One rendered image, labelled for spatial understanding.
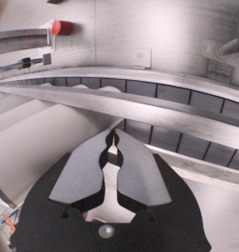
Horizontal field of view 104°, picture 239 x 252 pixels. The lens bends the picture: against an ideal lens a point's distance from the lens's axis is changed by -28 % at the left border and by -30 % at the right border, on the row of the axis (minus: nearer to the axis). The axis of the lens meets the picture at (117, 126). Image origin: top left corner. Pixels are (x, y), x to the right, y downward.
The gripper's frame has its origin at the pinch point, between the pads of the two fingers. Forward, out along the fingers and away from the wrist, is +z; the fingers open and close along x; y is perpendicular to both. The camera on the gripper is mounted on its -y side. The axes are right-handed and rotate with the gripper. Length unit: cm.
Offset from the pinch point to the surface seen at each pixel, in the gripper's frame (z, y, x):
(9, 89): 7.8, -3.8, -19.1
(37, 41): 18.2, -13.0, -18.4
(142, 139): 4.2, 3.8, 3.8
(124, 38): 11.3, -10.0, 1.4
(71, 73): 10.8, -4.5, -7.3
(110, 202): 7.5, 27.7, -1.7
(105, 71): 7.3, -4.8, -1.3
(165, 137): 2.6, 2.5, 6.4
